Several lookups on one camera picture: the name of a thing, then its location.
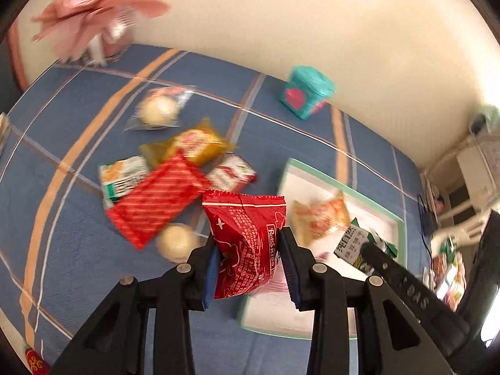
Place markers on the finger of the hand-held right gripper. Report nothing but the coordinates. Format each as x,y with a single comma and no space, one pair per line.
384,265

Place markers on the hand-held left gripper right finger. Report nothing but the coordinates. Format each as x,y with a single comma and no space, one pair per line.
291,269

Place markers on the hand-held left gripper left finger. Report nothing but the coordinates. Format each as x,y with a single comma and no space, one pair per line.
213,277

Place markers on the green white biscuit packet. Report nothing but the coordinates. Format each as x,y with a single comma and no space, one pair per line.
351,248

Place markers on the red flower print snack bag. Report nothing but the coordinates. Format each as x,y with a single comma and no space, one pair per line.
246,242

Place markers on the beige cake roll packet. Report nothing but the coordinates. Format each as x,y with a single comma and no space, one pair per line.
322,216

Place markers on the teal rimmed white tray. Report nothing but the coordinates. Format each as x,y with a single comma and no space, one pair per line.
308,181

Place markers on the clear steamed bun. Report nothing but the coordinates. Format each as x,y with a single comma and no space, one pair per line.
175,242
158,109

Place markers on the pile of colourful packets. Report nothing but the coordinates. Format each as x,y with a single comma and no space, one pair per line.
447,273

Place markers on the black power adapter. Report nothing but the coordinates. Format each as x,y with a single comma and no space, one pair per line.
427,220

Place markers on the red patterned flat packet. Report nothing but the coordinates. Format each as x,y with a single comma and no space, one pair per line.
156,199

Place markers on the red white snack packet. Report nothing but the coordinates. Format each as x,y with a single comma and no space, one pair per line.
234,172

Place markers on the white plastic rack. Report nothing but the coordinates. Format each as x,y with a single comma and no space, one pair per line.
474,172

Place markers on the yellow snack packet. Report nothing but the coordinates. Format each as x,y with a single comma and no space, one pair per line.
207,146

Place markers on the green white corn packet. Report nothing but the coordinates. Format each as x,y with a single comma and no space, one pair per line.
121,177

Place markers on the small teal tin box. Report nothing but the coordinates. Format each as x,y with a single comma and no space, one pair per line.
304,91

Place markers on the pale green cloth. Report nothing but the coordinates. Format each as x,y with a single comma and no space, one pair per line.
488,117

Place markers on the red ornament with gold print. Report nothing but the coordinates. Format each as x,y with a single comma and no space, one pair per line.
35,361

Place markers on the clear glass vase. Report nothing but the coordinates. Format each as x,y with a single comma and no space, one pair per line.
113,35

